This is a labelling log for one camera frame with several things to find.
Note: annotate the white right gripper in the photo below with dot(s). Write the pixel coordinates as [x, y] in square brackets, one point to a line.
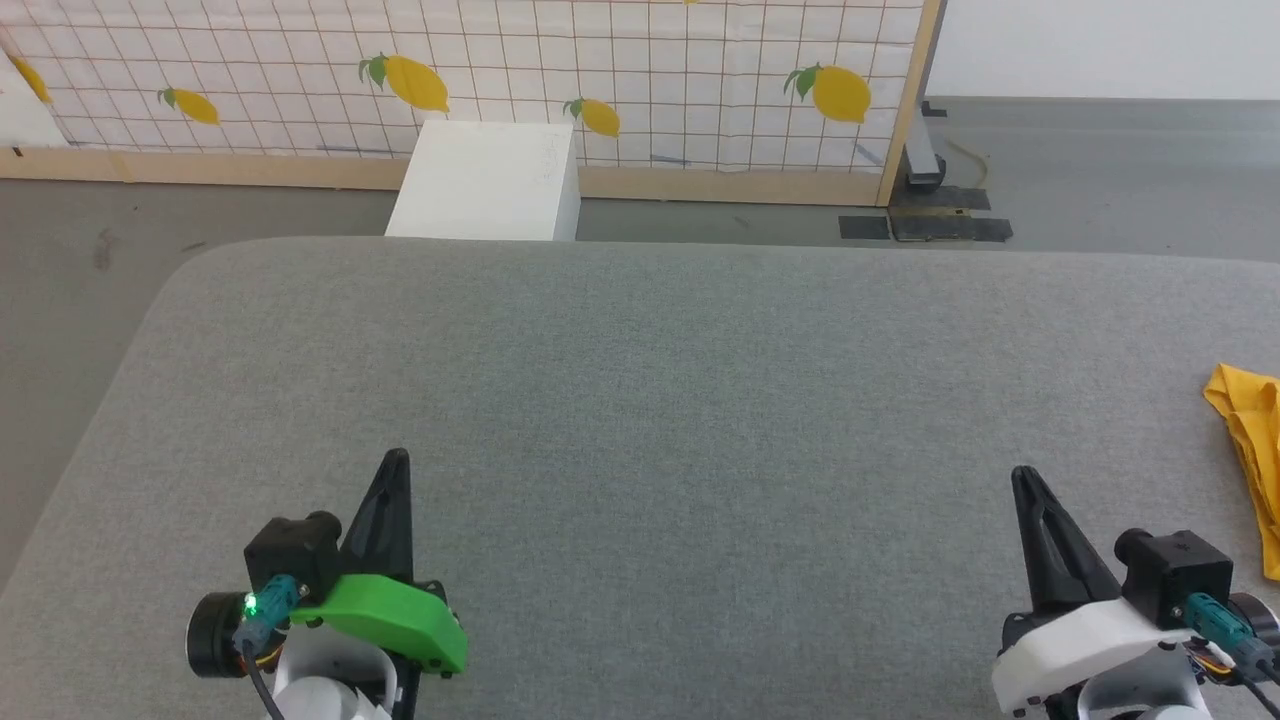
[1070, 645]

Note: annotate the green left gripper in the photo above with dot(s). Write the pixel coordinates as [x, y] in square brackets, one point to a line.
[400, 620]

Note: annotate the yellow animal face T-shirt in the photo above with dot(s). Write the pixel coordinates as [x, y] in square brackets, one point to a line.
[1255, 450]

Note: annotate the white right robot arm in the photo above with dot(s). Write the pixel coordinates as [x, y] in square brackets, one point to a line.
[1140, 695]

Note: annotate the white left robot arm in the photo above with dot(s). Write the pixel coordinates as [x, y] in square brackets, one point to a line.
[330, 690]

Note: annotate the grey fabric sofa seat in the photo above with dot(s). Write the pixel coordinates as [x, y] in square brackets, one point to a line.
[700, 400]

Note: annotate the large black floor mat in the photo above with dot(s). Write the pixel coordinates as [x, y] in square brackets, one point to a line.
[950, 228]

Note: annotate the white box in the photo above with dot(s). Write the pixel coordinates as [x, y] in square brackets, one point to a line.
[490, 180]

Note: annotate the small black floor mat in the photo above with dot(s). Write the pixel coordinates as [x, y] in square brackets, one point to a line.
[863, 228]

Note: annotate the grey metal stand leg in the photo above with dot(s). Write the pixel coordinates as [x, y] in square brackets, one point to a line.
[925, 160]

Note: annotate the white panel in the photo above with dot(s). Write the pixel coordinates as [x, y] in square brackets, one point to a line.
[25, 115]

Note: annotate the lemon print partition screen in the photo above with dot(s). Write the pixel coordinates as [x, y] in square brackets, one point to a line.
[680, 60]

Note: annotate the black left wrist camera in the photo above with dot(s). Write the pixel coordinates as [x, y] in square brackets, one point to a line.
[290, 550]

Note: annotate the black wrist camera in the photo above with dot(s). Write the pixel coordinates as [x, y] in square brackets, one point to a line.
[1180, 570]
[290, 550]

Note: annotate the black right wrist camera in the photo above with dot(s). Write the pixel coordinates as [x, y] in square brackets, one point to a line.
[1180, 570]

